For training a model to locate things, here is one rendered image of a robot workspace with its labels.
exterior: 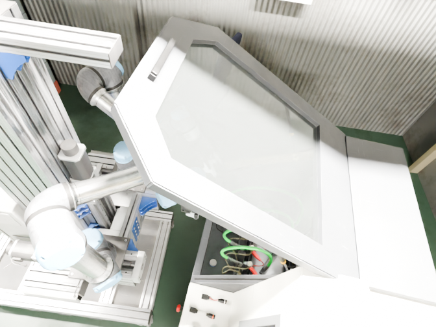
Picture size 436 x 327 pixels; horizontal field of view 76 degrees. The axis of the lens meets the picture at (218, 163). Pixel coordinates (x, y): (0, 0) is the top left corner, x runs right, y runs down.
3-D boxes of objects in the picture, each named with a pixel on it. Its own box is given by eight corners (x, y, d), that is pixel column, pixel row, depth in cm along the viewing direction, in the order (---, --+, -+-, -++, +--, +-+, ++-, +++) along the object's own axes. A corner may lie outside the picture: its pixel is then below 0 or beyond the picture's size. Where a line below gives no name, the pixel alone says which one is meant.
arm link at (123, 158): (111, 165, 154) (106, 150, 143) (128, 150, 161) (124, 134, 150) (129, 175, 151) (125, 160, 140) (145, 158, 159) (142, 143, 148)
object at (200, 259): (214, 189, 192) (216, 177, 179) (220, 191, 191) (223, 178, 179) (191, 282, 155) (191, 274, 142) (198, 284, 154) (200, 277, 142)
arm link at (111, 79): (130, 155, 161) (77, 66, 124) (146, 138, 169) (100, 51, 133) (145, 158, 155) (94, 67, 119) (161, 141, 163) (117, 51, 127)
